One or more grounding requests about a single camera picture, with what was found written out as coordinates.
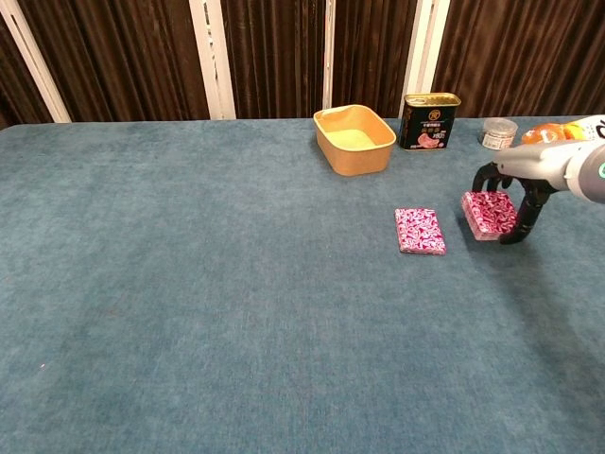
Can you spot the black luncheon meat can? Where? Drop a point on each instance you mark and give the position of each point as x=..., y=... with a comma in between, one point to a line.
x=427, y=125

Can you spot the clear plastic jar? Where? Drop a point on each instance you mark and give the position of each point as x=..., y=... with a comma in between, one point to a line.
x=498, y=134

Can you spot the tan paper food bowl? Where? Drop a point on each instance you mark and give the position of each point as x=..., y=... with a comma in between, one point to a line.
x=354, y=151

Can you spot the white frame post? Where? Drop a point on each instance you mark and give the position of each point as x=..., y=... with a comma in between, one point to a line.
x=425, y=47
x=35, y=66
x=212, y=61

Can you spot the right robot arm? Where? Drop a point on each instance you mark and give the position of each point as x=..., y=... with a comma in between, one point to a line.
x=591, y=172

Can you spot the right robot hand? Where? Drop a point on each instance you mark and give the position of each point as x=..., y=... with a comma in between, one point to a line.
x=539, y=165

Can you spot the orange drink bottle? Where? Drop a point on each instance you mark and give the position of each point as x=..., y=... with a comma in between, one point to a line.
x=543, y=134

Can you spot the dark brown pleated curtain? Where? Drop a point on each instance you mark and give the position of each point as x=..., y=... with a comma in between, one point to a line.
x=118, y=57

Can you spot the blue felt table cloth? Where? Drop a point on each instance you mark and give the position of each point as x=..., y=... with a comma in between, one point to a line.
x=212, y=293

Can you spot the thin white pole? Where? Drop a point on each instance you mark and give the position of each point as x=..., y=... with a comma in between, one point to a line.
x=328, y=57

